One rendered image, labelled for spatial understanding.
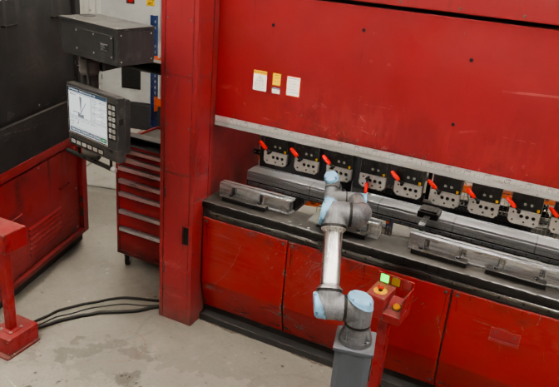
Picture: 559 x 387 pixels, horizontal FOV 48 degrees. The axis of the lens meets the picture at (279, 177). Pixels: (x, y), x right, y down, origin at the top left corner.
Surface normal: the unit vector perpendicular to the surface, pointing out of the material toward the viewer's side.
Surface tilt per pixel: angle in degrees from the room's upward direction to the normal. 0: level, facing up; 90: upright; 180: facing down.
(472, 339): 90
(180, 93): 90
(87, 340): 0
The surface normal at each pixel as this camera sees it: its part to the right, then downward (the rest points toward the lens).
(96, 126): -0.62, 0.24
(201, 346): 0.07, -0.93
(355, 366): -0.22, 0.34
